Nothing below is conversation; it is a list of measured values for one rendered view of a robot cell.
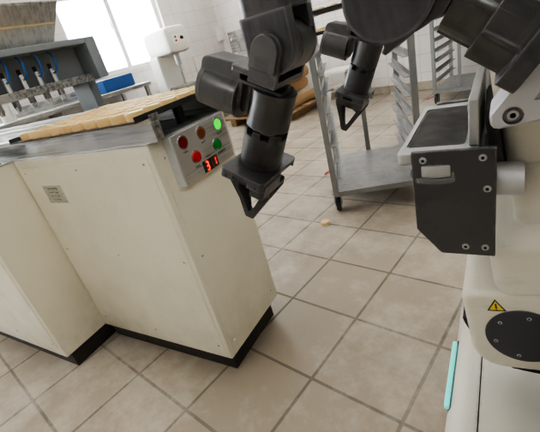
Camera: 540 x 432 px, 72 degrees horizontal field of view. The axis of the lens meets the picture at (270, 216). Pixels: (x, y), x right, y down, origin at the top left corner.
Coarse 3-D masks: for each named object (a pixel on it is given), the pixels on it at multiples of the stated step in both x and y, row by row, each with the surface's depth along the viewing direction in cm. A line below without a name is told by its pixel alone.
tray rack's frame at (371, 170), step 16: (320, 80) 238; (368, 144) 255; (352, 160) 246; (368, 160) 239; (384, 160) 232; (352, 176) 222; (368, 176) 217; (384, 176) 211; (400, 176) 206; (352, 192) 206
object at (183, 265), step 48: (144, 144) 94; (48, 192) 127; (96, 192) 113; (144, 192) 102; (192, 192) 106; (96, 240) 128; (144, 240) 114; (192, 240) 107; (240, 240) 127; (96, 288) 147; (144, 288) 129; (192, 288) 114; (240, 288) 127; (144, 336) 155; (192, 336) 129; (240, 336) 128
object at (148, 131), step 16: (112, 128) 97; (128, 128) 94; (144, 128) 91; (160, 128) 92; (0, 144) 129; (16, 144) 123; (32, 144) 119; (48, 144) 115; (64, 144) 111; (80, 144) 107; (96, 144) 103; (112, 144) 100; (128, 144) 97; (0, 160) 135
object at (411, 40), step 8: (408, 40) 167; (408, 48) 169; (416, 64) 172; (416, 72) 173; (416, 80) 175; (416, 88) 176; (416, 96) 178; (416, 104) 179; (416, 112) 181; (416, 120) 183
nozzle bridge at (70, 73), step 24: (24, 48) 131; (48, 48) 138; (72, 48) 154; (96, 48) 154; (0, 72) 132; (48, 72) 146; (72, 72) 155; (96, 72) 156; (0, 96) 128; (24, 96) 135; (96, 96) 166
